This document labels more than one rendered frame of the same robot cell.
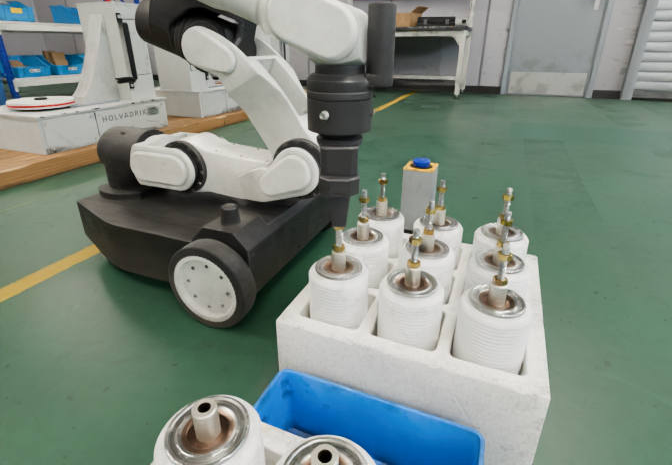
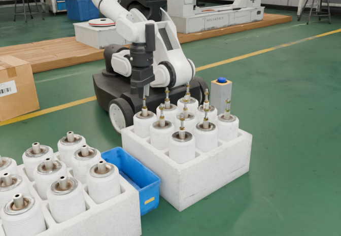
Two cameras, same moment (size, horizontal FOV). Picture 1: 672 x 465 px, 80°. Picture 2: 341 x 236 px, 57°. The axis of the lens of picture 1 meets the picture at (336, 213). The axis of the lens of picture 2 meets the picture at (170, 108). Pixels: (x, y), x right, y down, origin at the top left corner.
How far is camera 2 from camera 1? 0.81 m
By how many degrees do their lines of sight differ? 27
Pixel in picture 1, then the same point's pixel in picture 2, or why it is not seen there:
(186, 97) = (179, 20)
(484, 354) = (171, 154)
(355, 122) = (140, 62)
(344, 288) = (140, 122)
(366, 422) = (136, 171)
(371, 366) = (141, 151)
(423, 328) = (159, 141)
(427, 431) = (149, 176)
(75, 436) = not seen: hidden behind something
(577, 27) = not seen: outside the picture
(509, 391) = (170, 166)
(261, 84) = not seen: hidden behind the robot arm
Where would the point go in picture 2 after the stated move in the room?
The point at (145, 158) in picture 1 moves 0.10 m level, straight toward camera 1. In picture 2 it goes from (115, 60) to (111, 65)
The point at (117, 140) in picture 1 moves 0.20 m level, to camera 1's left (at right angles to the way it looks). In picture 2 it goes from (109, 50) to (86, 47)
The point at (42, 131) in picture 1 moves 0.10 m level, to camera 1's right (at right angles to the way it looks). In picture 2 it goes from (99, 37) to (107, 38)
